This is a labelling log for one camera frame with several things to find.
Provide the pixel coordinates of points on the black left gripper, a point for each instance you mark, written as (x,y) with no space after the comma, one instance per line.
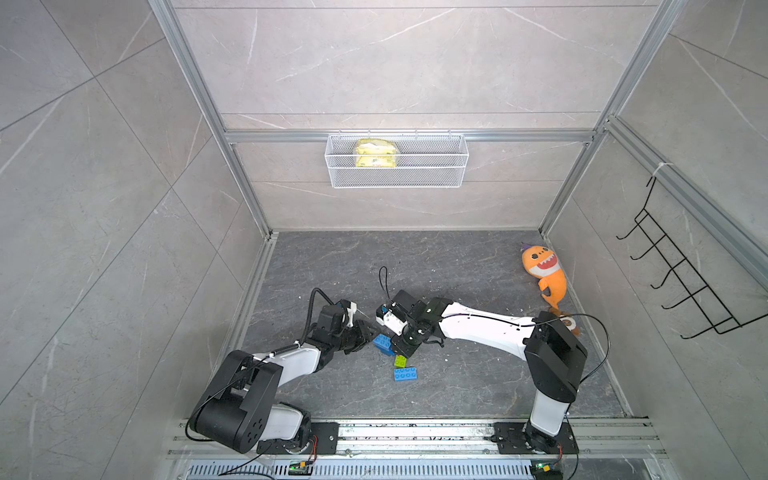
(363,336)

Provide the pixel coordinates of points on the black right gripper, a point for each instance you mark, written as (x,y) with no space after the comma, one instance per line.
(400,348)

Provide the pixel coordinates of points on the green lego brick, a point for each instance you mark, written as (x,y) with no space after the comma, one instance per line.
(400,360)

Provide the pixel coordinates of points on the blue long lego brick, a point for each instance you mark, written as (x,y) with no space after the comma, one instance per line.
(405,374)

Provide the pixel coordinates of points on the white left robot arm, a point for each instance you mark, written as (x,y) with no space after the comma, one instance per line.
(238,408)

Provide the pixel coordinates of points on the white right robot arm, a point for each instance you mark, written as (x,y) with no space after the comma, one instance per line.
(555,357)

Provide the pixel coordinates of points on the orange shark plush toy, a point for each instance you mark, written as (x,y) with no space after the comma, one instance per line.
(542,263)

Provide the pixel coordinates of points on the small brown white plush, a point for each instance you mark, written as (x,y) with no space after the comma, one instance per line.
(567,320)

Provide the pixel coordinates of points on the yellow packet in basket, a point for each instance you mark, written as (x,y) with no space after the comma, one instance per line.
(375,153)

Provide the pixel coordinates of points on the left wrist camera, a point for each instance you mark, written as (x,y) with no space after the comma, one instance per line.
(335,322)

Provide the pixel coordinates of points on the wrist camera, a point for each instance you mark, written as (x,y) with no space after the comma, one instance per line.
(399,312)
(335,322)

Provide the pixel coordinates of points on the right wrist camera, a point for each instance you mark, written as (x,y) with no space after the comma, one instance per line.
(399,312)

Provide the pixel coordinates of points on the metal base rail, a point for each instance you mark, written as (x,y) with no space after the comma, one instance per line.
(589,448)

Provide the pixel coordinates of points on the white wire mesh basket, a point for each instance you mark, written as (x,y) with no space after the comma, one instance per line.
(425,161)

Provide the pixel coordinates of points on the black wire hook rack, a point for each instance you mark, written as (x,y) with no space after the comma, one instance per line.
(718,317)

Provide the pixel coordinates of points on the aluminium frame rail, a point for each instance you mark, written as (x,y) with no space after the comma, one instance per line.
(172,29)

